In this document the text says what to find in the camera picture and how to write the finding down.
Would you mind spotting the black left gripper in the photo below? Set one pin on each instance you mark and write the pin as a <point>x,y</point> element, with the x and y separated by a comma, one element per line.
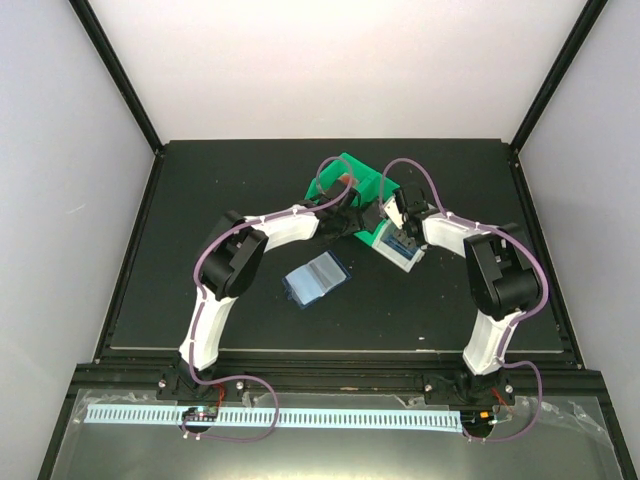
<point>352,227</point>

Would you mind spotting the blue leather card holder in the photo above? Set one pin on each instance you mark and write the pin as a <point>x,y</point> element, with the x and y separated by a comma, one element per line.
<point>312,281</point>

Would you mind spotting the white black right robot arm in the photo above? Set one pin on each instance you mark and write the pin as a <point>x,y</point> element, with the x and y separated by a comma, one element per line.
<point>507,283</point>

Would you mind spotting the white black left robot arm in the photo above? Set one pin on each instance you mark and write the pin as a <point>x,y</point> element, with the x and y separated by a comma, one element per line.
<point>228,263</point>

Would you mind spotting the red white card stack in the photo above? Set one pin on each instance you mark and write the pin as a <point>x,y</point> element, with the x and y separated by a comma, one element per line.
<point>345,179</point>

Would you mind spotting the blue card stack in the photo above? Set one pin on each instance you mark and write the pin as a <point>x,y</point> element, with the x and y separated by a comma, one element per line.
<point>406,250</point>

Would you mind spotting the clear plastic bin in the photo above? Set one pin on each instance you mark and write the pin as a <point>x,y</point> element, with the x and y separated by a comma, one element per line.
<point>387,228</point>

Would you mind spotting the green plastic bin left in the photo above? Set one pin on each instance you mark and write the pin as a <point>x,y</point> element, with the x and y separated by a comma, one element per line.
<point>347,171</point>

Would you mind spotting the green plastic bin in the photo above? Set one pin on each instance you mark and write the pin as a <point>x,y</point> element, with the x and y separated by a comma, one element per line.
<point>347,171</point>
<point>380,200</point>

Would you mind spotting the green plastic bin middle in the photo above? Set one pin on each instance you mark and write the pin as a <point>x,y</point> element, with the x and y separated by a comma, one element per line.
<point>380,200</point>

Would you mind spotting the small circuit board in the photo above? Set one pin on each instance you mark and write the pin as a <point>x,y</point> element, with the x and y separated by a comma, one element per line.
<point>200,414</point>

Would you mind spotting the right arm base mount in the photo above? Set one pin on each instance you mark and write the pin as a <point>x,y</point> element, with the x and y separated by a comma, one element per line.
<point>461,388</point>

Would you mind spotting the white slotted cable duct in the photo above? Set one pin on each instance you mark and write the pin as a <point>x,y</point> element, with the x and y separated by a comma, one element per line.
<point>164,415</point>

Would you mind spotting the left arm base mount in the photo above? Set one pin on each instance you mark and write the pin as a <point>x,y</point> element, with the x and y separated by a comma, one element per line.
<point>178,385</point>

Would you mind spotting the right frame post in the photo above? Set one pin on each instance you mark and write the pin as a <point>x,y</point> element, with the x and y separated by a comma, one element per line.
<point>572,45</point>

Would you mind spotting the frame post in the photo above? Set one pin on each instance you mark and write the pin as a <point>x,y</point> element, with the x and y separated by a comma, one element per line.
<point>572,45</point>
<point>105,50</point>

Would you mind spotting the black aluminium frame rail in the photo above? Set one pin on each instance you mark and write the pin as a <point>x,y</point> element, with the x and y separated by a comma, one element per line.
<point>387,377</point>

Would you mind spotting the left frame post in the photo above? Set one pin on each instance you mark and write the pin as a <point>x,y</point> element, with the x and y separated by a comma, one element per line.
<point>105,50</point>

